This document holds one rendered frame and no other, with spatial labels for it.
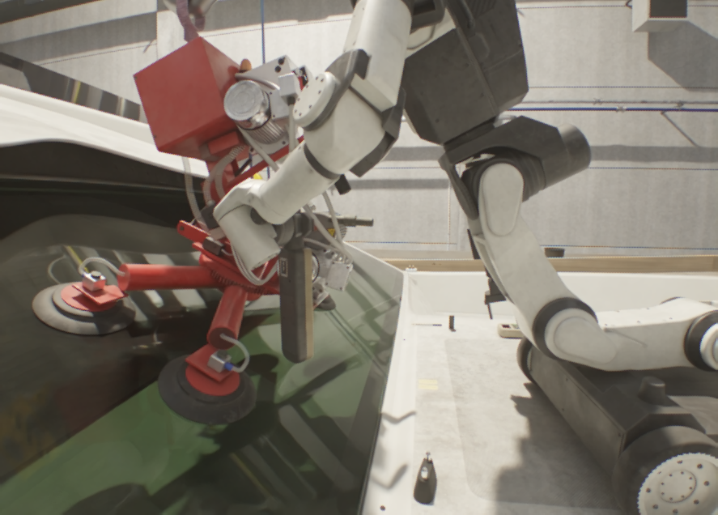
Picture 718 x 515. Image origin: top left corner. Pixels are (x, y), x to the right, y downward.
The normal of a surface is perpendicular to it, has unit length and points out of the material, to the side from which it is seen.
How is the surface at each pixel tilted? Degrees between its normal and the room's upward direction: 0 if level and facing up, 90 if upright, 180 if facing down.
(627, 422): 45
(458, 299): 90
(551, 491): 0
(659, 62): 90
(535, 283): 90
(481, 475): 0
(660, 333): 90
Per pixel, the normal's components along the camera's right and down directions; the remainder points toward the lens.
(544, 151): -0.11, 0.12
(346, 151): 0.39, 0.55
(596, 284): -0.33, 0.11
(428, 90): -0.24, 0.39
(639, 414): -0.70, -0.71
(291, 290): -0.71, 0.08
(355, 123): 0.58, 0.25
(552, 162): 0.07, 0.46
